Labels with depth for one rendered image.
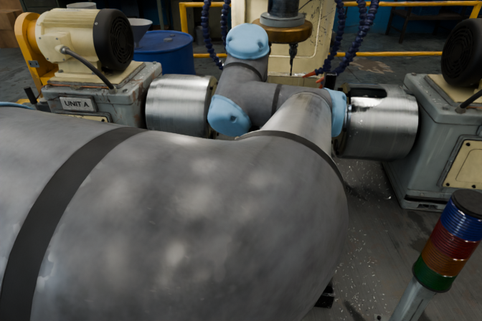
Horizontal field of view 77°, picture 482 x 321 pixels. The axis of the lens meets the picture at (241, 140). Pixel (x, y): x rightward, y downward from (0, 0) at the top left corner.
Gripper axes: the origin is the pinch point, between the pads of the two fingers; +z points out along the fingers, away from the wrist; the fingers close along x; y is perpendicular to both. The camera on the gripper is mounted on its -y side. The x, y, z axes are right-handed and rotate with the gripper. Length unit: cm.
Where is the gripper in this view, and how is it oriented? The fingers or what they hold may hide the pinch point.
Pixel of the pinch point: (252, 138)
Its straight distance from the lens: 82.6
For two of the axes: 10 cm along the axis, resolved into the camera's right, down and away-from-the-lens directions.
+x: -9.9, -0.7, 1.0
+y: 1.1, -8.9, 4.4
